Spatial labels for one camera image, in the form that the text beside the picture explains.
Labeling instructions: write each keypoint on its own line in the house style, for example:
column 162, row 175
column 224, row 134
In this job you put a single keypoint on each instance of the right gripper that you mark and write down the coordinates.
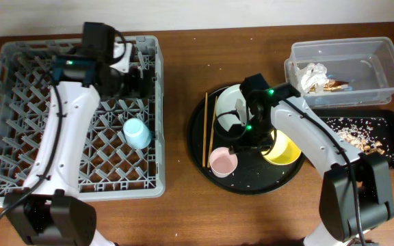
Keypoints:
column 246, row 147

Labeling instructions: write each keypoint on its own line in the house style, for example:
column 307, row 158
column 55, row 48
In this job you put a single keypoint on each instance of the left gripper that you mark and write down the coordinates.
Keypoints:
column 142, row 89

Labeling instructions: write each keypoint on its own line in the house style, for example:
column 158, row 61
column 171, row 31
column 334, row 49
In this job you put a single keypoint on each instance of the grey round plate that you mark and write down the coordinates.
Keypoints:
column 231, row 108

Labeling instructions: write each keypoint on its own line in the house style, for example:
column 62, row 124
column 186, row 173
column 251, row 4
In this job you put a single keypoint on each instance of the wooden chopstick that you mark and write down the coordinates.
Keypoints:
column 212, row 132
column 204, row 139

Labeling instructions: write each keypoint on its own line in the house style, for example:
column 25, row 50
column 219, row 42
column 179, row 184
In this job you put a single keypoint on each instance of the blue plastic cup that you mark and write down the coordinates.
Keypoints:
column 136, row 133

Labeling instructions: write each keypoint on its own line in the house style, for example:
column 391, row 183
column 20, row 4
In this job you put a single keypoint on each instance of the white napkin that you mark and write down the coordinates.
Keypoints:
column 313, row 76

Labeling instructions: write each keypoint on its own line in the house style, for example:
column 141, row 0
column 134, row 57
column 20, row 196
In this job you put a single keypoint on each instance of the yellow bowl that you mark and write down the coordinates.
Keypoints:
column 284, row 152

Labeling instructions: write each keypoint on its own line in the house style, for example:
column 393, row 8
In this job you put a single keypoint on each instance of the gold brown snack wrapper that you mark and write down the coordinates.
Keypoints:
column 330, row 86

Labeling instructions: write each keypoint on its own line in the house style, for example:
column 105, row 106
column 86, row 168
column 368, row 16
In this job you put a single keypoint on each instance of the pink plastic cup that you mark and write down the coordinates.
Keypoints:
column 222, row 162

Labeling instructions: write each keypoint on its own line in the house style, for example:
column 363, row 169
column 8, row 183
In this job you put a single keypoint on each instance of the rice and peanut shell scraps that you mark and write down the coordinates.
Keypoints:
column 368, row 134

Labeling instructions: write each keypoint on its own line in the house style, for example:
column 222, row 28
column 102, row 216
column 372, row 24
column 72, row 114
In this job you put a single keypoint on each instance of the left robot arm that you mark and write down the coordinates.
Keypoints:
column 48, row 210

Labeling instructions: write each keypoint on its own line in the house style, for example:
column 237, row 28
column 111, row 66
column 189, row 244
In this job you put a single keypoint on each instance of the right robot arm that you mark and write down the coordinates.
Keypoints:
column 356, row 193

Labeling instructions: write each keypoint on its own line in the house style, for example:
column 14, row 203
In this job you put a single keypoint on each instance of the grey dishwasher rack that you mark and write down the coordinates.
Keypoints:
column 109, row 169

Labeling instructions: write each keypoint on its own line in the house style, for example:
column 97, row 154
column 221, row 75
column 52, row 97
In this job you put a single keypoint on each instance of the round black tray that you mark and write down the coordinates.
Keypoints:
column 253, row 175

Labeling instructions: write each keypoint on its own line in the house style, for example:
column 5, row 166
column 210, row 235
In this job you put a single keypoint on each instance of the clear plastic bin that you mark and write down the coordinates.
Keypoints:
column 365, row 64

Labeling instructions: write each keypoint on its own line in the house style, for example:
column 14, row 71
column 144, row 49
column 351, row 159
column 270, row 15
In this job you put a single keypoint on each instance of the black rectangular tray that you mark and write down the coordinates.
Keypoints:
column 363, row 113

